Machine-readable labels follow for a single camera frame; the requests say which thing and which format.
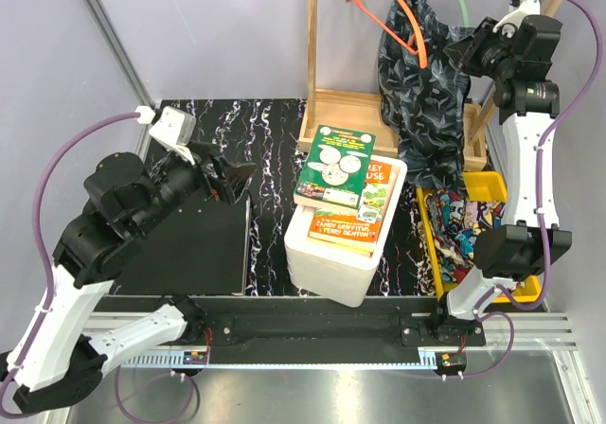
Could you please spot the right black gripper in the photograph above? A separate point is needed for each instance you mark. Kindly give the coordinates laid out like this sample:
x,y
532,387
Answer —
x,y
463,52

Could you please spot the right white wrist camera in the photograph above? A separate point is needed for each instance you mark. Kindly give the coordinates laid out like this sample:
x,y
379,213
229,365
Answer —
x,y
518,11

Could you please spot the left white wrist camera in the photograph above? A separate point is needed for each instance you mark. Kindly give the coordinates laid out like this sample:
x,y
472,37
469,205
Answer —
x,y
172,129

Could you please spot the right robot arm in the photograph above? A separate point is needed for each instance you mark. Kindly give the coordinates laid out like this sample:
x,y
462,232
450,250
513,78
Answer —
x,y
517,57

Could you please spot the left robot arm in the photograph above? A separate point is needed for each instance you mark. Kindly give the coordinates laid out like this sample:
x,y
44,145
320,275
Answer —
x,y
56,365

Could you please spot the colourful comic print shorts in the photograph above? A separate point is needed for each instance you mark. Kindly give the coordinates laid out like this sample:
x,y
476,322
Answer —
x,y
456,223

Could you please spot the white styrofoam box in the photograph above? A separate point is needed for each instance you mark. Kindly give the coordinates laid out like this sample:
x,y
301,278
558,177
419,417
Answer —
x,y
338,275

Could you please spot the green book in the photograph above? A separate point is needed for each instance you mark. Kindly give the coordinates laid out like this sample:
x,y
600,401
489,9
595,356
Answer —
x,y
333,176

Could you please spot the black square plate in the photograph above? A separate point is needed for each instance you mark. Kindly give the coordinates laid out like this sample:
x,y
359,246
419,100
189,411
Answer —
x,y
201,248

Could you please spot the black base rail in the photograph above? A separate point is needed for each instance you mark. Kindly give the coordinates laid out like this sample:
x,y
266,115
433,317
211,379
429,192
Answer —
x,y
315,332

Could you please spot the wooden hanger rack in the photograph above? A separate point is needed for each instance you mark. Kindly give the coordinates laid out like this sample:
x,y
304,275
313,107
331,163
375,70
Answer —
x,y
361,111

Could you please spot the dark leaf print shorts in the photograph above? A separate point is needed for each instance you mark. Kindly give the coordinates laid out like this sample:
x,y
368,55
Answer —
x,y
425,107

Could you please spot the yellow plastic bin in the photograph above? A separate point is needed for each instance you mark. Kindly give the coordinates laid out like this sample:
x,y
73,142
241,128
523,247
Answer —
x,y
483,186

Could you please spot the black marbled mat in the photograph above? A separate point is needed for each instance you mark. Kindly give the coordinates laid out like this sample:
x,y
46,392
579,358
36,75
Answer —
x,y
262,131

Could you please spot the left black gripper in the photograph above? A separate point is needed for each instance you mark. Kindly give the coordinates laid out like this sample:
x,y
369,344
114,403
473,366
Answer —
x,y
232,179

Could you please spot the orange book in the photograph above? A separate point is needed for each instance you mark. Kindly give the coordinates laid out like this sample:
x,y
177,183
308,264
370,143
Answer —
x,y
357,234

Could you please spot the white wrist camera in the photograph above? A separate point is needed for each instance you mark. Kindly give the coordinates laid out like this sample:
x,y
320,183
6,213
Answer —
x,y
172,129
518,11

